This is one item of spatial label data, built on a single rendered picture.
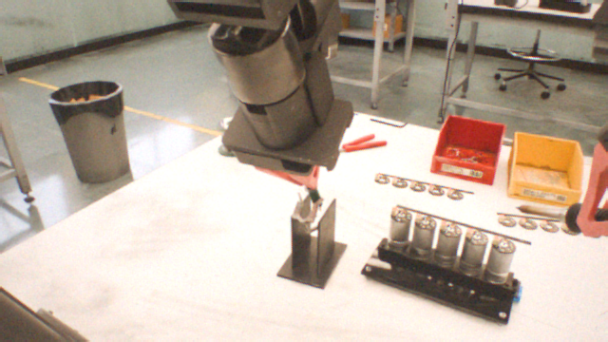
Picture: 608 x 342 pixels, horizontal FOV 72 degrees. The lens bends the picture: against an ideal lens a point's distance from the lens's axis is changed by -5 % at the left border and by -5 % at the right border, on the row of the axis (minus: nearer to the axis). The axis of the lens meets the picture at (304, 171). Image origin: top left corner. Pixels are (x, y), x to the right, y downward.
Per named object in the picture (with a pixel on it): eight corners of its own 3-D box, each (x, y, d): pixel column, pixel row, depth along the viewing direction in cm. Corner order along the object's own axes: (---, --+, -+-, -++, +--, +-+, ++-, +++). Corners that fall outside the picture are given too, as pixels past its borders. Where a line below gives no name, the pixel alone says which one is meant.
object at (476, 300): (515, 286, 48) (518, 278, 48) (505, 331, 43) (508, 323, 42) (382, 244, 55) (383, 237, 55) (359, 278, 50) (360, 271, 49)
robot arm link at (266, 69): (265, 45, 37) (238, -28, 31) (326, 55, 34) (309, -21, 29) (222, 105, 34) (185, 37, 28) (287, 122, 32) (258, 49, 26)
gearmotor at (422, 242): (427, 267, 49) (433, 231, 47) (406, 260, 51) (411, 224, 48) (432, 255, 51) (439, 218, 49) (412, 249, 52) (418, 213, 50)
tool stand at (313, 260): (287, 286, 54) (258, 259, 45) (312, 213, 58) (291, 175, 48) (331, 298, 52) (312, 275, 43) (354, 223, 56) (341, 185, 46)
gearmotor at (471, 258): (476, 283, 47) (486, 246, 45) (454, 276, 48) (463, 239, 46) (481, 270, 49) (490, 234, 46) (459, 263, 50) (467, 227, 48)
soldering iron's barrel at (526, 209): (516, 218, 41) (569, 228, 34) (515, 201, 41) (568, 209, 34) (528, 215, 41) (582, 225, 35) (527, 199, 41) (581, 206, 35)
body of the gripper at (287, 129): (254, 100, 42) (228, 42, 36) (356, 115, 39) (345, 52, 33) (226, 155, 39) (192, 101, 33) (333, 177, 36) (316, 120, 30)
